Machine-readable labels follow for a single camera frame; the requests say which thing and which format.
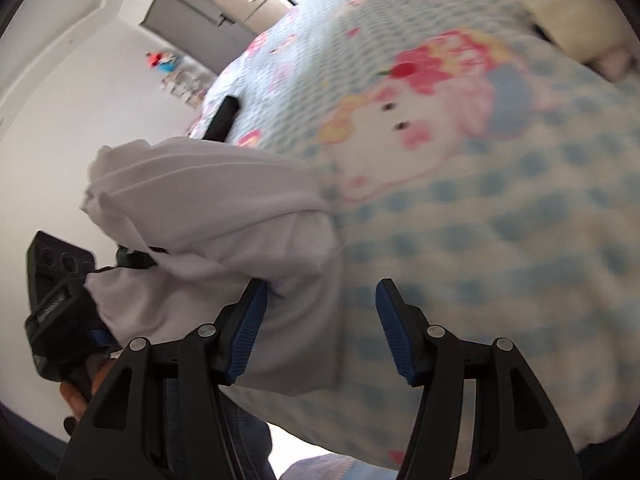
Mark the Hello Kitty checkered blanket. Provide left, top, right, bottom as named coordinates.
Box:
left=191, top=0, right=639, bottom=467

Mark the white small shelf rack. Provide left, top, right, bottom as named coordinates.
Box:
left=160, top=65, right=217, bottom=108

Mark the white shirt navy trim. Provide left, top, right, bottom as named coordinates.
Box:
left=81, top=138, right=343, bottom=396

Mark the operator leg in jeans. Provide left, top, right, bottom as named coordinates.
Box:
left=221, top=394, right=277, bottom=480

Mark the folded pink garment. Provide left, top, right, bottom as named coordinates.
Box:
left=591, top=47, right=636, bottom=82

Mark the grey cabinet door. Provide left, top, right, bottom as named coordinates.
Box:
left=140, top=0, right=257, bottom=75

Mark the black clothes pile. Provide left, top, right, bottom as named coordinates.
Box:
left=203, top=96, right=241, bottom=143

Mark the operator left hand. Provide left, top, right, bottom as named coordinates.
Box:
left=58, top=356, right=120, bottom=424

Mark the light blue towel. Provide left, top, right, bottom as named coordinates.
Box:
left=280, top=454, right=398, bottom=480

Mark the red blue toy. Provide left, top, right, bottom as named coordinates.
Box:
left=145, top=51, right=181, bottom=74

